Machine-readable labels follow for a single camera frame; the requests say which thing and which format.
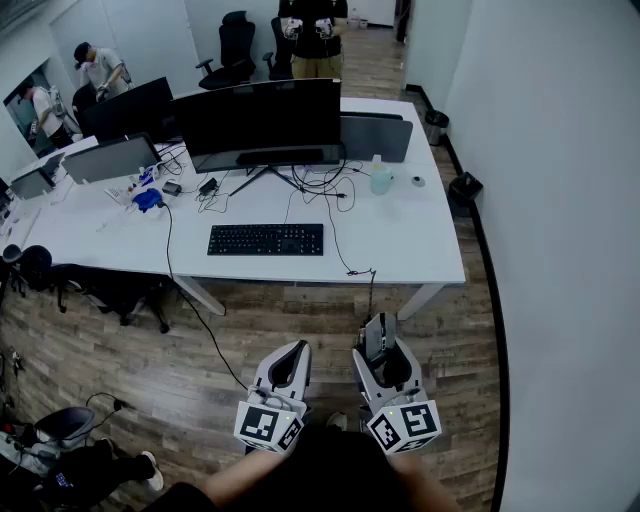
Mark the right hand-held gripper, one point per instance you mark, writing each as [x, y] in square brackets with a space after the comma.
[405, 425]

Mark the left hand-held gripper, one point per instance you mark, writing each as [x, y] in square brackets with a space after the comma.
[260, 425]

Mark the black keyboard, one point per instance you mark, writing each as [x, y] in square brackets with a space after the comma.
[265, 240]

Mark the person's left forearm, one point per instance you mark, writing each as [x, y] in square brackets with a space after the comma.
[245, 472]

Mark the person's right forearm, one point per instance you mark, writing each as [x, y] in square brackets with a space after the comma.
[420, 480]

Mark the person's white shoe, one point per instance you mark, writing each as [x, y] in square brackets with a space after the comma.
[338, 421]

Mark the white desk leg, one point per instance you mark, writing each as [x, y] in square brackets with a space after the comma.
[202, 295]
[420, 300]

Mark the person's black shirt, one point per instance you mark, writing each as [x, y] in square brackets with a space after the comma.
[320, 475]

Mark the black monitor stand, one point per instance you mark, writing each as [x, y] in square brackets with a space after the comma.
[265, 177]

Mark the small round grey object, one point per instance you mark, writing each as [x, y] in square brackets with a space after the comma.
[418, 181]

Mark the black long power adapter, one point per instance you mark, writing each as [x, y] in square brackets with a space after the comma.
[208, 186]

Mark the black box bin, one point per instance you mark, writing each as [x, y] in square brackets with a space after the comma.
[464, 192]

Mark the translucent pump bottle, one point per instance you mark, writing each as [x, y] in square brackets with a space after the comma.
[381, 177]

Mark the black square power adapter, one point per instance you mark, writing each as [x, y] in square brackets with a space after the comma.
[172, 188]

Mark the blue cloth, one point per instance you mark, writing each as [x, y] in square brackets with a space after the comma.
[146, 200]

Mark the grey chair seat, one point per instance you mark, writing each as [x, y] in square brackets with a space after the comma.
[67, 422]

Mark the wide grey desk divider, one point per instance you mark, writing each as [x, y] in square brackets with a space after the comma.
[375, 137]

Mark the large black curved monitor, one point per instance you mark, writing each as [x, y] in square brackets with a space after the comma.
[255, 125]

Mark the small white fan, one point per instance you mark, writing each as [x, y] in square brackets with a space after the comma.
[114, 194]

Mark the black mesh trash bin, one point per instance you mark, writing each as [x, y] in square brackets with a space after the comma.
[437, 127]

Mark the small black monitor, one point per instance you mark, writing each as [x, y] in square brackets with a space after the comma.
[130, 112]

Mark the small grey desk divider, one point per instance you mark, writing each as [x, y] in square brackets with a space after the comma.
[31, 184]

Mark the black high-back office chair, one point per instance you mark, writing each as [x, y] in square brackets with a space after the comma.
[232, 50]

